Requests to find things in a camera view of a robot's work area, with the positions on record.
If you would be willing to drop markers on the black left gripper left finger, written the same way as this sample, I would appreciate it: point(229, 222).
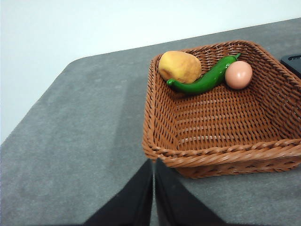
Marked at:
point(131, 204)

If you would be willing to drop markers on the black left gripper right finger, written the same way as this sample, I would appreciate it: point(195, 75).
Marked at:
point(176, 204)

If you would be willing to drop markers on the brown wicker basket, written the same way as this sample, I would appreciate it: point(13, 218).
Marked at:
point(223, 122)

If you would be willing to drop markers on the green chili pepper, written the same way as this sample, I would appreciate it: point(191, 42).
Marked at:
point(202, 83)

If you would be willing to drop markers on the brown egg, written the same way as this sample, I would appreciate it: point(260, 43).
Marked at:
point(238, 75)

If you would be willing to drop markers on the dark rectangular tray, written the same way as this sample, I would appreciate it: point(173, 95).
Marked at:
point(294, 64)

